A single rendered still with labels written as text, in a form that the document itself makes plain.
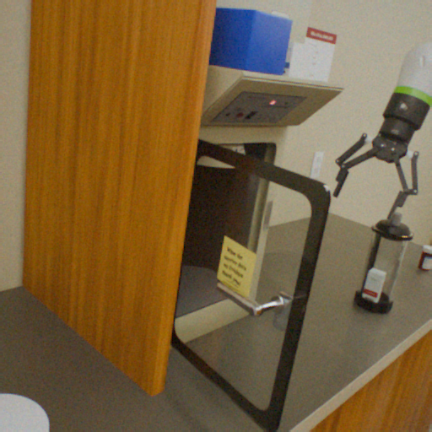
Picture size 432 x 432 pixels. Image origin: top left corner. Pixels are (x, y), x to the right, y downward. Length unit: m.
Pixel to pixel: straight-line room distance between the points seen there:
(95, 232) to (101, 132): 0.19
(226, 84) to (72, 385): 0.58
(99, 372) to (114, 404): 0.09
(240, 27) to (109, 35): 0.23
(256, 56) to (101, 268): 0.48
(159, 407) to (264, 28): 0.65
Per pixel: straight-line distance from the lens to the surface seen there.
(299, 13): 1.06
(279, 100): 0.90
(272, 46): 0.82
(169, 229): 0.77
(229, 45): 0.81
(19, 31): 1.15
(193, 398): 0.93
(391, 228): 1.32
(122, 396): 0.92
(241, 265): 0.76
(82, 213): 0.97
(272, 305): 0.70
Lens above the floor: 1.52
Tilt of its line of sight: 17 degrees down
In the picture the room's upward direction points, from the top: 9 degrees clockwise
